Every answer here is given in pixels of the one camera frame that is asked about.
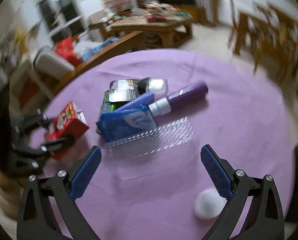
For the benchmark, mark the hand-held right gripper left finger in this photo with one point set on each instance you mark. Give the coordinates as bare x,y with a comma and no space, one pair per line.
86,172

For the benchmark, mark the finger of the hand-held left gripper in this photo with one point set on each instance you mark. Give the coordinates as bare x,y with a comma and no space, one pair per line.
31,122
49,146

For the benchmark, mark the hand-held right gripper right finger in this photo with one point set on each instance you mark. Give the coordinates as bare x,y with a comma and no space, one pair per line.
216,172

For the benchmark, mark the red cartoon milk carton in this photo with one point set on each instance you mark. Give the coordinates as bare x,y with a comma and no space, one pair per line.
66,127

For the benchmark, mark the white bottle cap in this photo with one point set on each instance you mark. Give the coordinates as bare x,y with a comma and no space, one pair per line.
207,205

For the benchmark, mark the blue plastic wrapper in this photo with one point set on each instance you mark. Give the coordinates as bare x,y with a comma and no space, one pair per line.
124,125

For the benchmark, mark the dark green gum packet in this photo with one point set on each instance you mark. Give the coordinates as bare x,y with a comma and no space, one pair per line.
107,106

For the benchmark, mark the purple bottle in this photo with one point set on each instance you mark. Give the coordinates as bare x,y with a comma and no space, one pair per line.
186,95

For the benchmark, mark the black silver blister pack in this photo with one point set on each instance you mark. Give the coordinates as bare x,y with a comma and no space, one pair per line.
129,91

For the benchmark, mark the purple tablecloth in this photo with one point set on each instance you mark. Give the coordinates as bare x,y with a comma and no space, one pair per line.
238,130

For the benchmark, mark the red cushion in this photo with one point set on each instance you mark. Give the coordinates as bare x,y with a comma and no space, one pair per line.
65,48

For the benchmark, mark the light blue cloth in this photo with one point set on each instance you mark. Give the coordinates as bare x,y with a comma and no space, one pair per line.
99,47

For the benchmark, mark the wooden sofa with white cushions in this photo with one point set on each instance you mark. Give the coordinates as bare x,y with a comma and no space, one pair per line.
109,50

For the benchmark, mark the sliding glass door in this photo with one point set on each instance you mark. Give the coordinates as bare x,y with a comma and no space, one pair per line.
66,7

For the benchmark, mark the wooden armchair with beige cushion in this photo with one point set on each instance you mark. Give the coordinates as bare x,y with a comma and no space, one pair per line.
99,17

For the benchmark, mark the wooden dining chair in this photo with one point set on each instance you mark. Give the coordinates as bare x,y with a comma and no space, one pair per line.
281,42

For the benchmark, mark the wooden coffee table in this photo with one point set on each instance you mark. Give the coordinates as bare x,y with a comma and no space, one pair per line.
144,23

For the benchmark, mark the wooden dining table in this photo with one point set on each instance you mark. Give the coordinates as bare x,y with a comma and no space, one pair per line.
241,10

